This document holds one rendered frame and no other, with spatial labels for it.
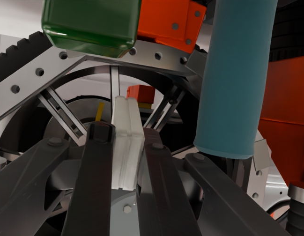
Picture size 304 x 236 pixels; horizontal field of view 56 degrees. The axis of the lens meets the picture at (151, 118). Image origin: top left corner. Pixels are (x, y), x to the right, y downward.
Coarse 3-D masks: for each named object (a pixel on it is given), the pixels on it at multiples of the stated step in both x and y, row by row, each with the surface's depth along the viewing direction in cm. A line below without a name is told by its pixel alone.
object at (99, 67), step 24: (72, 72) 53; (96, 72) 70; (120, 72) 71; (144, 72) 62; (48, 96) 55; (168, 96) 60; (192, 96) 60; (0, 120) 51; (24, 120) 68; (72, 120) 56; (192, 120) 74; (0, 144) 54; (192, 144) 63; (48, 216) 56
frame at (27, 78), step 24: (144, 48) 47; (168, 48) 48; (24, 72) 43; (48, 72) 44; (168, 72) 53; (192, 72) 49; (0, 96) 43; (24, 96) 43; (264, 144) 54; (240, 168) 58; (264, 168) 54; (264, 192) 55
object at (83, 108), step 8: (72, 104) 95; (80, 104) 96; (88, 104) 96; (96, 104) 97; (104, 104) 97; (80, 112) 96; (88, 112) 96; (96, 112) 97; (104, 112) 98; (80, 120) 96; (88, 120) 97; (104, 120) 98; (48, 128) 94; (56, 128) 94; (72, 128) 96; (48, 136) 94; (56, 136) 95; (64, 136) 95; (72, 144) 92
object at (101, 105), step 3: (99, 105) 97; (102, 105) 97; (99, 108) 97; (102, 108) 97; (99, 111) 97; (96, 114) 97; (99, 114) 97; (96, 117) 97; (99, 117) 97; (96, 120) 97; (99, 120) 97
